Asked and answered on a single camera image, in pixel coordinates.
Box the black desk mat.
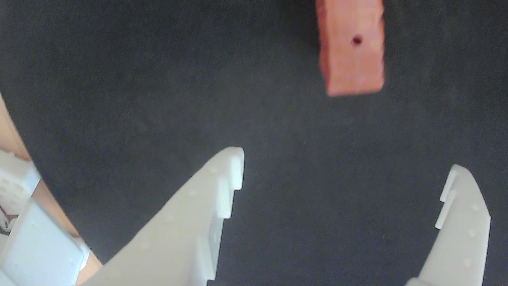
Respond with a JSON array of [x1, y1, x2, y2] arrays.
[[0, 0, 508, 286]]

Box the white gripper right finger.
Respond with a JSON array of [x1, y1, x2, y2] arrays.
[[405, 164, 492, 286]]

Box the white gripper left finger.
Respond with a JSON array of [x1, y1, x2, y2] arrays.
[[79, 146, 246, 286]]

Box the brown toy block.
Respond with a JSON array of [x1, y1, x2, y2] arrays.
[[316, 0, 386, 97]]

